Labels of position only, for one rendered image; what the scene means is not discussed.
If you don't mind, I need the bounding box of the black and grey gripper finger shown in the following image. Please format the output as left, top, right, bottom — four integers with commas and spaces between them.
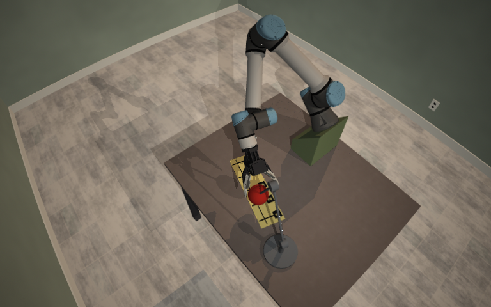
264, 164, 277, 180
242, 166, 251, 198

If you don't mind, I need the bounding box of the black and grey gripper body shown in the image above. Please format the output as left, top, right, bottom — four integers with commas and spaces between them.
242, 145, 268, 176

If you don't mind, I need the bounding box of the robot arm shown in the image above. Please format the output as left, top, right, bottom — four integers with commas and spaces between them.
231, 15, 345, 149

